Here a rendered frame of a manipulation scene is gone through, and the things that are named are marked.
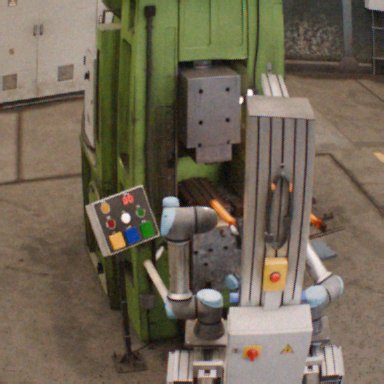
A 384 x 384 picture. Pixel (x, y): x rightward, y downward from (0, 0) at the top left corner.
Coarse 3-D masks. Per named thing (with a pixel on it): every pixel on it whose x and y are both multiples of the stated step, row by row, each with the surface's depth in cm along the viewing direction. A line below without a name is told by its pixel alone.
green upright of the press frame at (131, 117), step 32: (128, 0) 406; (160, 0) 387; (128, 32) 411; (160, 32) 396; (128, 64) 437; (160, 64) 404; (128, 96) 446; (160, 96) 413; (128, 128) 453; (128, 160) 459; (160, 160) 429; (160, 192) 437; (160, 224) 445; (128, 256) 492; (160, 256) 454; (128, 288) 490; (160, 320) 474
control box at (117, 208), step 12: (132, 192) 408; (144, 192) 413; (96, 204) 394; (108, 204) 398; (120, 204) 403; (132, 204) 407; (144, 204) 411; (96, 216) 393; (108, 216) 397; (120, 216) 401; (132, 216) 406; (144, 216) 410; (96, 228) 396; (108, 228) 395; (120, 228) 400; (156, 228) 413; (108, 240) 394; (144, 240) 407; (108, 252) 394
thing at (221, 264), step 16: (224, 192) 472; (224, 224) 435; (192, 240) 433; (208, 240) 435; (192, 256) 437; (208, 256) 440; (224, 256) 443; (240, 256) 447; (192, 272) 442; (208, 272) 445; (224, 272) 448; (192, 288) 446; (208, 288) 450; (224, 288) 453
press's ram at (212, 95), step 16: (224, 64) 427; (192, 80) 399; (208, 80) 402; (224, 80) 404; (240, 80) 407; (192, 96) 403; (208, 96) 406; (224, 96) 409; (240, 96) 435; (192, 112) 407; (208, 112) 410; (224, 112) 413; (240, 112) 415; (192, 128) 411; (208, 128) 414; (224, 128) 417; (192, 144) 415; (208, 144) 418
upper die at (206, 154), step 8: (224, 144) 421; (192, 152) 424; (200, 152) 418; (208, 152) 420; (216, 152) 421; (224, 152) 423; (200, 160) 420; (208, 160) 422; (216, 160) 423; (224, 160) 425
